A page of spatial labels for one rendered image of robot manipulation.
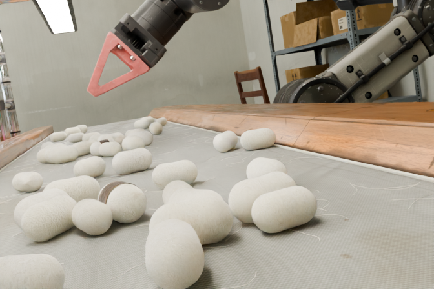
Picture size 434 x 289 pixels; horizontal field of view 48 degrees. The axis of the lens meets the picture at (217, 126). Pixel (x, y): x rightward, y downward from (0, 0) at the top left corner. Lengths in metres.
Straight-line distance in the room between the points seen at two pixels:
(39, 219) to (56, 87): 4.79
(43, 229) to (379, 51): 0.77
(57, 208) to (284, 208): 0.13
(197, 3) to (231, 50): 4.84
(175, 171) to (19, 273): 0.18
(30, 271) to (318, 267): 0.10
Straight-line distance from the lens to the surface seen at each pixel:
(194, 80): 5.24
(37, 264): 0.19
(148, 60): 0.59
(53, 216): 0.27
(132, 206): 0.26
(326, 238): 0.20
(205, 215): 0.20
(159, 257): 0.17
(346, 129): 0.39
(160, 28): 0.62
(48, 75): 5.06
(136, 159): 0.44
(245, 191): 0.22
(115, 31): 0.62
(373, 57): 0.94
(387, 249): 0.19
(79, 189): 0.33
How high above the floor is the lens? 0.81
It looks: 5 degrees down
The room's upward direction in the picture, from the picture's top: 9 degrees counter-clockwise
